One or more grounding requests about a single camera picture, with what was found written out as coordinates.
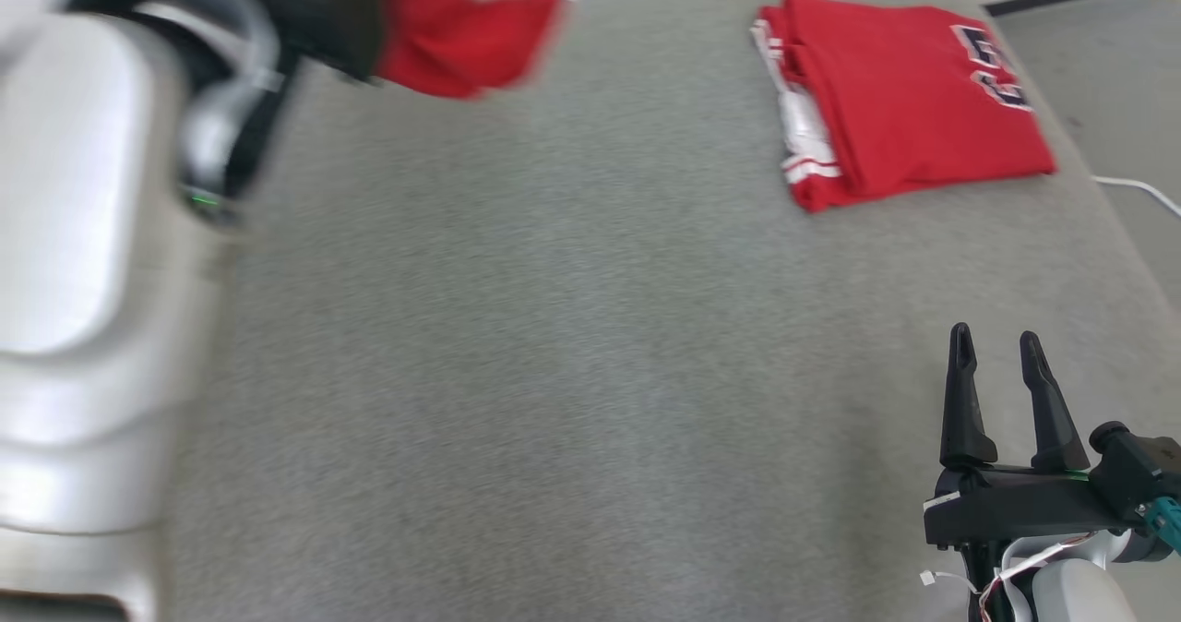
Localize red jersey with number print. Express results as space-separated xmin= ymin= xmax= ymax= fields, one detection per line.
xmin=749 ymin=0 xmax=1058 ymax=214

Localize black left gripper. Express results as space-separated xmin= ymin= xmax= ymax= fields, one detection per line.
xmin=208 ymin=0 xmax=387 ymax=84

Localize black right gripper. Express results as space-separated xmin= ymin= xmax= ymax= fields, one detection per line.
xmin=923 ymin=322 xmax=1128 ymax=575

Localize teal cable connector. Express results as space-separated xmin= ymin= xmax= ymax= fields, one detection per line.
xmin=1139 ymin=496 xmax=1181 ymax=555

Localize white floor cable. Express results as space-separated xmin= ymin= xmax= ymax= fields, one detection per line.
xmin=1092 ymin=173 xmax=1181 ymax=221

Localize red shorts with white stripe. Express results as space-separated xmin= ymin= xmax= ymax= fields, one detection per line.
xmin=369 ymin=0 xmax=587 ymax=101

